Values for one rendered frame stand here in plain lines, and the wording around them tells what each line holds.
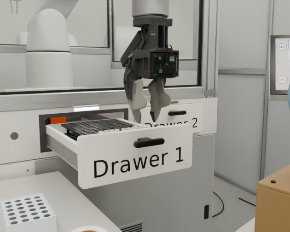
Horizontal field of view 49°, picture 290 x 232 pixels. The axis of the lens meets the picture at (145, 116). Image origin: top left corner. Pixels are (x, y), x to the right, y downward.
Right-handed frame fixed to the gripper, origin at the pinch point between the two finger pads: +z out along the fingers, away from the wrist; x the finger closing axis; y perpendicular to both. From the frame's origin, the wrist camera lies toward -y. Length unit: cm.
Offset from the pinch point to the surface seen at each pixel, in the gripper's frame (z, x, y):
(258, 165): 71, 176, -110
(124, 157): 9.0, -4.6, -1.2
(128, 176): 13.4, -3.6, -1.2
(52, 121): 12, -1, -71
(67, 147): 8.7, -12.5, -15.2
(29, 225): 17.2, -25.6, 3.0
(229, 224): 96, 120, -86
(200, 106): 4, 44, -33
